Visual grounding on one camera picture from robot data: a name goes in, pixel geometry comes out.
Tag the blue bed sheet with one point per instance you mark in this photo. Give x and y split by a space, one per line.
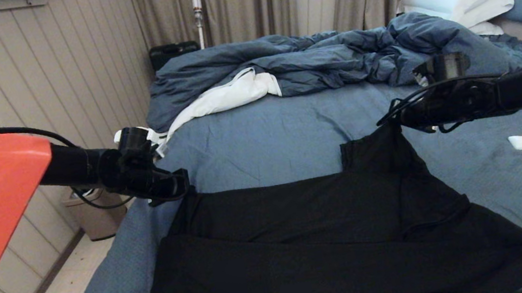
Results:
264 136

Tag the white stick vacuum cleaner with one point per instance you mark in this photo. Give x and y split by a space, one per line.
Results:
198 21

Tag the white sheet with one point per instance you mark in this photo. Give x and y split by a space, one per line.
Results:
229 95

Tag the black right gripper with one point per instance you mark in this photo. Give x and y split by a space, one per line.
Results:
443 110

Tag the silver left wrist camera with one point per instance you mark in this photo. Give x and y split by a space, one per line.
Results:
160 148

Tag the black moon print T-shirt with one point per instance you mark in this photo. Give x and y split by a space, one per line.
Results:
331 258

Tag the brown trash bin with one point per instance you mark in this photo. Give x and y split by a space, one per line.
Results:
99 218

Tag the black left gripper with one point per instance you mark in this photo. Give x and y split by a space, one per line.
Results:
154 180

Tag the crumpled blue duvet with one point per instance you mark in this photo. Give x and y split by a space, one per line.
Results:
330 59

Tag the black hard case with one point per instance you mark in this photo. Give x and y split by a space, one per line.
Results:
168 54

